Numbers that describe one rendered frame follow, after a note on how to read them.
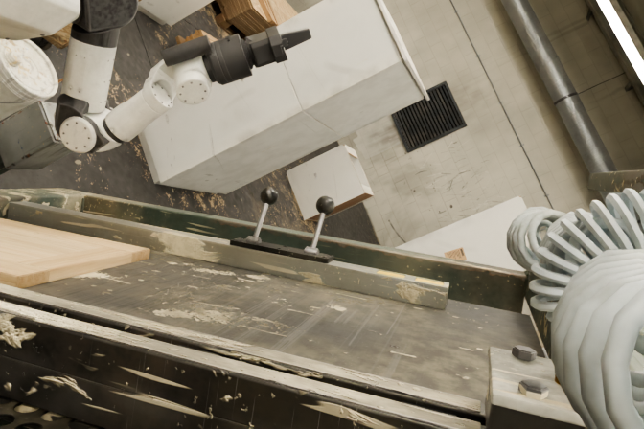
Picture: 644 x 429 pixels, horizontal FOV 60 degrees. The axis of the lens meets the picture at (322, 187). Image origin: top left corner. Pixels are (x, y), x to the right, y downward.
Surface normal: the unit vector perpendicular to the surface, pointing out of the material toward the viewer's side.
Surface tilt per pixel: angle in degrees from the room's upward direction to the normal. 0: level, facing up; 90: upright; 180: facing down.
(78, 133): 90
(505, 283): 90
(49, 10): 68
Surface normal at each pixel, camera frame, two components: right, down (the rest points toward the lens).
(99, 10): 0.73, 0.45
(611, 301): -0.59, -0.79
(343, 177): -0.32, -0.10
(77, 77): -0.12, 0.32
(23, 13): 0.69, 0.69
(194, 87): 0.25, 0.74
